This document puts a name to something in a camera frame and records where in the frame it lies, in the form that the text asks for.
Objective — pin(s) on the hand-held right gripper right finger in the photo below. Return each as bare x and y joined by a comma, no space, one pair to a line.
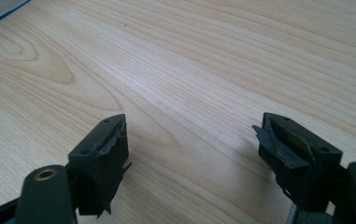
309,177

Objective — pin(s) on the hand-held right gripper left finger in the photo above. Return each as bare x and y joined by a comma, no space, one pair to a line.
101,174

